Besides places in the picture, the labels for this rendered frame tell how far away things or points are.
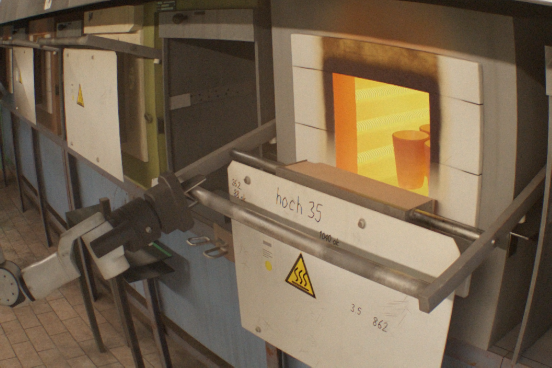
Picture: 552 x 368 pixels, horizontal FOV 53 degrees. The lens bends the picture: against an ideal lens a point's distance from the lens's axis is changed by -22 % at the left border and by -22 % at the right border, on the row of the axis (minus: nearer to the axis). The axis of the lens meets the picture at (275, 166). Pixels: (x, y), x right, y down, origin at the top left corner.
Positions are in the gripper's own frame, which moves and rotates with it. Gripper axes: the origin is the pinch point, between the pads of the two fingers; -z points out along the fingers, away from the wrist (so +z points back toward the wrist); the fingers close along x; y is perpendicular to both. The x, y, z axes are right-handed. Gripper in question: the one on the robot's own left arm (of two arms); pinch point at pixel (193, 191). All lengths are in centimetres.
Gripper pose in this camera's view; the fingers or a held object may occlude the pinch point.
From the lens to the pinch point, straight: 130.9
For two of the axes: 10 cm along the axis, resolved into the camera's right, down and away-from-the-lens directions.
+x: -2.4, -8.7, -4.2
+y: -6.0, -2.0, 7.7
